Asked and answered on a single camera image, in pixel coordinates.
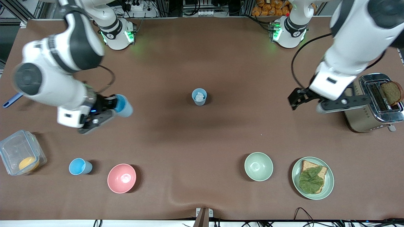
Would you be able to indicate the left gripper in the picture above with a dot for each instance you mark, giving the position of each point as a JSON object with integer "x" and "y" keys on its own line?
{"x": 302, "y": 96}

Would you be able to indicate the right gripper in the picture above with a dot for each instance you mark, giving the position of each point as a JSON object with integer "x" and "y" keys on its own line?
{"x": 101, "y": 104}

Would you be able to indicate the blue plastic cup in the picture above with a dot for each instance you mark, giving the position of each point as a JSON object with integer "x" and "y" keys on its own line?
{"x": 125, "y": 105}
{"x": 78, "y": 166}

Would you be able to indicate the blue cup with white filling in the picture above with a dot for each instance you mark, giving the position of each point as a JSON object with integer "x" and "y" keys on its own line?
{"x": 195, "y": 101}

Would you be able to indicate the white filling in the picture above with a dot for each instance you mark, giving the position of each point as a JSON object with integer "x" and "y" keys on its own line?
{"x": 199, "y": 96}

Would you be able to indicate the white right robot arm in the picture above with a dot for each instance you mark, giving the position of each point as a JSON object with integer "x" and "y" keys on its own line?
{"x": 47, "y": 85}

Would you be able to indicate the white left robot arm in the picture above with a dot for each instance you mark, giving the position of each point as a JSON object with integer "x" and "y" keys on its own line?
{"x": 353, "y": 37}

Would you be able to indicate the beige and chrome toaster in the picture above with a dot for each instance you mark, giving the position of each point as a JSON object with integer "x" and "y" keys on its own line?
{"x": 358, "y": 121}

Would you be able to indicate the brown bread slice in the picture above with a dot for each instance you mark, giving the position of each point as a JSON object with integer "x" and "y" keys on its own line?
{"x": 307, "y": 164}

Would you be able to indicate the pink bowl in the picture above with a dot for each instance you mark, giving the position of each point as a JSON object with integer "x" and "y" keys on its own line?
{"x": 121, "y": 178}

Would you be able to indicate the pale green bowl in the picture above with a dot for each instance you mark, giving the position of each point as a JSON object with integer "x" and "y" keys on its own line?
{"x": 258, "y": 166}

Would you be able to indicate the green lettuce leaf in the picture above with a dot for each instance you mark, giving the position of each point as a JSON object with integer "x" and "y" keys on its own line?
{"x": 311, "y": 181}

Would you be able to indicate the toast slice in toaster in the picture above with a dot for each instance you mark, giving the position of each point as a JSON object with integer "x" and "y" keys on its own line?
{"x": 391, "y": 93}

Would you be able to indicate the pale green plate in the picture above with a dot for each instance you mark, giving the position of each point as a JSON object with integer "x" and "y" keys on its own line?
{"x": 329, "y": 183}

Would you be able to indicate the bag of orange buns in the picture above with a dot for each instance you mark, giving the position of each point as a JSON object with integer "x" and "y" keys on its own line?
{"x": 271, "y": 8}

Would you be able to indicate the white power strip with plugs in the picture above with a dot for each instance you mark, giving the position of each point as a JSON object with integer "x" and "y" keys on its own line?
{"x": 135, "y": 6}

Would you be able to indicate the orange round food piece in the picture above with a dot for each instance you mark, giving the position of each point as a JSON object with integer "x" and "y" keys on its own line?
{"x": 27, "y": 164}

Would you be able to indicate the clear plastic food container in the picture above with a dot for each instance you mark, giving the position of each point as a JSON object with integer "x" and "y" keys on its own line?
{"x": 14, "y": 148}

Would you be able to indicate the small white power strip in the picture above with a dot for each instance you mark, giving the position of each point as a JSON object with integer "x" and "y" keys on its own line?
{"x": 206, "y": 13}

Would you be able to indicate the metal corner bracket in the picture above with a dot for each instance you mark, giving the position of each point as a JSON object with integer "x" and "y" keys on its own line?
{"x": 23, "y": 24}

